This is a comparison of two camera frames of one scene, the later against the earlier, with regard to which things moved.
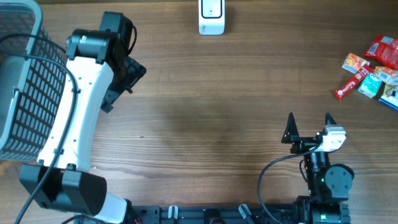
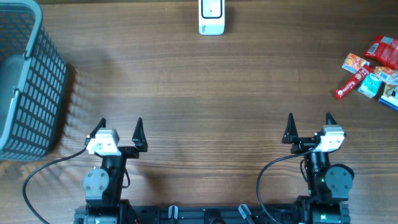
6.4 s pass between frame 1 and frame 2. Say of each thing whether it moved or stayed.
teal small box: stayed
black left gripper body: moved
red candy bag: stayed
